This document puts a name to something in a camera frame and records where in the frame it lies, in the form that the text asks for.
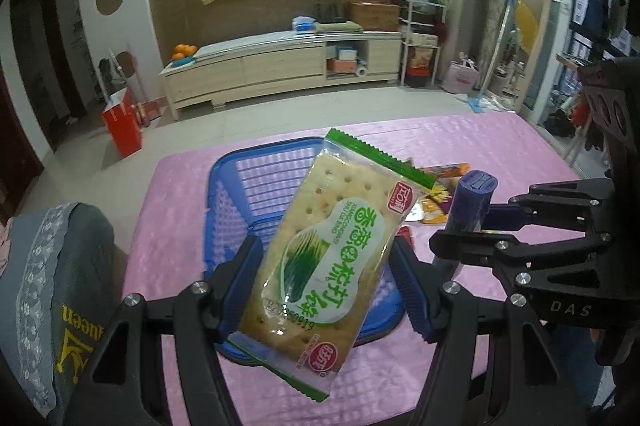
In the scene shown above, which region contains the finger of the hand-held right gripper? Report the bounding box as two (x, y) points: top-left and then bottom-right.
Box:
(430, 231), (611, 277)
(482, 178), (613, 231)

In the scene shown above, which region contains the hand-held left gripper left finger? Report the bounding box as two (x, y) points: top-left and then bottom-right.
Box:
(62, 236), (264, 426)

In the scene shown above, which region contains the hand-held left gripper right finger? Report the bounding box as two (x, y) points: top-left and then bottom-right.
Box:
(390, 238), (593, 426)

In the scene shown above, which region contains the orange snack bar packet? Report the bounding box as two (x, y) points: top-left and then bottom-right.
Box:
(419, 162), (472, 179)

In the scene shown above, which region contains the green cracker packet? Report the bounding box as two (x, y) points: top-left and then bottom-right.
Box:
(223, 127), (437, 403)

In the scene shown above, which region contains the blue plastic basket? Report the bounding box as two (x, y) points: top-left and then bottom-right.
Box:
(202, 137), (406, 364)

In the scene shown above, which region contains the yellow snack packet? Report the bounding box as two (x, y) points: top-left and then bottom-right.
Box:
(411, 182), (457, 225)

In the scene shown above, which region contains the pink tablecloth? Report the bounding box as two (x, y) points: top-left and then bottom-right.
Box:
(122, 112), (608, 426)

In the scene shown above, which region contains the pink shopping bag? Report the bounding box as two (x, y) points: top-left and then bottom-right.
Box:
(441, 60), (480, 94)

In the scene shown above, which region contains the standing mirror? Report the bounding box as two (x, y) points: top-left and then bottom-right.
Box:
(480, 0), (556, 111)

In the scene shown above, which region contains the grey chair cushion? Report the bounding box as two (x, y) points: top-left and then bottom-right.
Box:
(0, 202), (118, 426)

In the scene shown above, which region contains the white shelf rack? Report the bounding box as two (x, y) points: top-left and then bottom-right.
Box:
(400, 0), (448, 87)

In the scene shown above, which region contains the red paper bag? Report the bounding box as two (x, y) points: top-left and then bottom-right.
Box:
(101, 88), (145, 159)

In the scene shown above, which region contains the clothes rack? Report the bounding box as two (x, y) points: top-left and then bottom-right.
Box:
(540, 0), (640, 151)

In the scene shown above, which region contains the light wooden tv cabinet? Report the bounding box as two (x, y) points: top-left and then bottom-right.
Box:
(160, 30), (405, 121)

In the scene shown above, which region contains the brown cardboard box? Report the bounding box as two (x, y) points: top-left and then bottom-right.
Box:
(348, 2), (402, 31)

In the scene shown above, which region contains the dark wooden door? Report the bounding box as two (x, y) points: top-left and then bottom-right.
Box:
(10, 0), (86, 151)

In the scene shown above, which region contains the blue handled mop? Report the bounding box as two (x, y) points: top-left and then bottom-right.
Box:
(469, 0), (518, 114)

